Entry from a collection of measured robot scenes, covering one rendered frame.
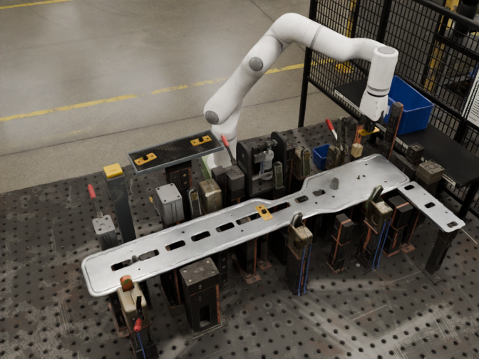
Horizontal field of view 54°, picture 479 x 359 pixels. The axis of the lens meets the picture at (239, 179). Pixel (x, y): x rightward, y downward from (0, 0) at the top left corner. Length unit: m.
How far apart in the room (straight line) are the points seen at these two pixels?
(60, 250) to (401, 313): 1.49
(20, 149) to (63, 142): 0.34
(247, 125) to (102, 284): 2.66
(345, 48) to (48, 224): 1.56
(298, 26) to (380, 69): 0.33
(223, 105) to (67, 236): 0.94
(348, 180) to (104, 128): 2.64
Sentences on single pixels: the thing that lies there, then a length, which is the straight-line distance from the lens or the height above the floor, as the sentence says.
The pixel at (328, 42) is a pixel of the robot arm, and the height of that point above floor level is 1.60.
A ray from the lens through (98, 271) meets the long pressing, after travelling 1.74.
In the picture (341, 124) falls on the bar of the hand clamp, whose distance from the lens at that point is 2.04.
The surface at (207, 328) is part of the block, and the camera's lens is 1.88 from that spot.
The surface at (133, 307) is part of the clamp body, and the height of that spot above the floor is 1.06.
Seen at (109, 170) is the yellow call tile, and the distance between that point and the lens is 1.87.
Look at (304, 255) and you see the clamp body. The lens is 1.80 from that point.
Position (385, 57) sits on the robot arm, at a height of 1.58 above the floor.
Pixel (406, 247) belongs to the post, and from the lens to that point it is 2.26.
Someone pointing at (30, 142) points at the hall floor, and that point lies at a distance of 4.26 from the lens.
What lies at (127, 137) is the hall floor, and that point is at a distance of 4.06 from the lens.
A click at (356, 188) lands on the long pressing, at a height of 1.00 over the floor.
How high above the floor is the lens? 2.32
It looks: 41 degrees down
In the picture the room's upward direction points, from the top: straight up
